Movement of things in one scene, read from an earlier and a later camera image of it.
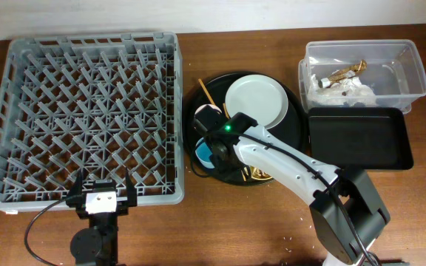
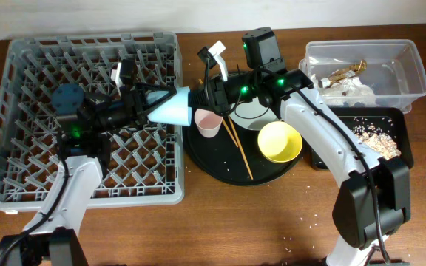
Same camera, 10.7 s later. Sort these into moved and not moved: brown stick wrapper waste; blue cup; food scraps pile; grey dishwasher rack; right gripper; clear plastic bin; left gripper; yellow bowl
Moved: yellow bowl; right gripper; food scraps pile; left gripper; blue cup
Not moved: grey dishwasher rack; clear plastic bin; brown stick wrapper waste
